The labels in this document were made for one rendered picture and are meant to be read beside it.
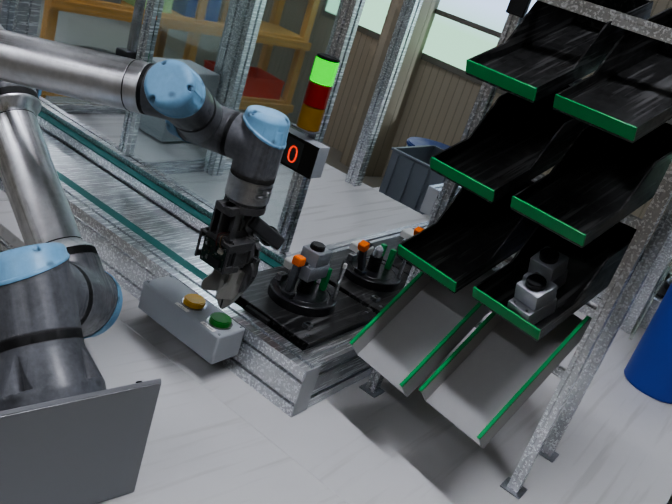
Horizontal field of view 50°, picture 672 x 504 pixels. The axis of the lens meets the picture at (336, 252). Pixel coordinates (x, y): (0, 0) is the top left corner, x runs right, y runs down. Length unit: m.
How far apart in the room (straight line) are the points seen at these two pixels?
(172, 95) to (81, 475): 0.52
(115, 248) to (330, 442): 0.62
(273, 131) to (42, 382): 0.49
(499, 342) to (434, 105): 4.61
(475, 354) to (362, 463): 0.27
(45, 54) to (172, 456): 0.63
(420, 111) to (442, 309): 4.63
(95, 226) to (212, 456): 0.63
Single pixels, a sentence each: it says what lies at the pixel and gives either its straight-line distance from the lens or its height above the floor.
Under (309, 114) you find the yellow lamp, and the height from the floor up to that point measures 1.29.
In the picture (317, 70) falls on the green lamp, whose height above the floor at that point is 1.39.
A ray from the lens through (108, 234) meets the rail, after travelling 1.59.
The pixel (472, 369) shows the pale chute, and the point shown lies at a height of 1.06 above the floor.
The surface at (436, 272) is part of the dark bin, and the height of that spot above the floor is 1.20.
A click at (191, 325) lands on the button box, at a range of 1.34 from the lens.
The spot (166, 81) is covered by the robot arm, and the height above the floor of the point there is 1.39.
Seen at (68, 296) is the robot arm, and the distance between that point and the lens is 1.08.
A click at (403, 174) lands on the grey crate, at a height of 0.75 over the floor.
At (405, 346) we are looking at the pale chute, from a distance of 1.30.
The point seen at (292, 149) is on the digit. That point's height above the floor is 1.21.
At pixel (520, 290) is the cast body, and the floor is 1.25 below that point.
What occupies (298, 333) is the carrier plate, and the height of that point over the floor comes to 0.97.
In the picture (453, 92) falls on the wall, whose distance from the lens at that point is 5.71.
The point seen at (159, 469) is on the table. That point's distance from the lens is 1.16.
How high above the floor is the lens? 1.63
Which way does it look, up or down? 22 degrees down
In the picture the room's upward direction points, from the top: 19 degrees clockwise
